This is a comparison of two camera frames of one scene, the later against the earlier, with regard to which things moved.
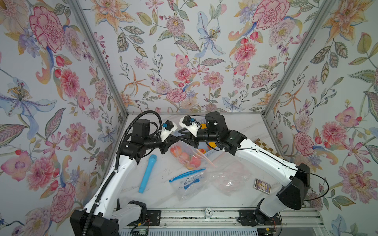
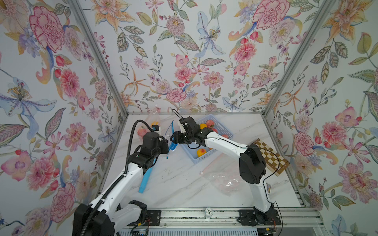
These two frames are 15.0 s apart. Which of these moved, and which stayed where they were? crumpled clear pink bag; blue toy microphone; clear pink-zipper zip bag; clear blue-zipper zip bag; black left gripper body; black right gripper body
Moved: clear blue-zipper zip bag; black left gripper body; clear pink-zipper zip bag
Stayed: crumpled clear pink bag; black right gripper body; blue toy microphone
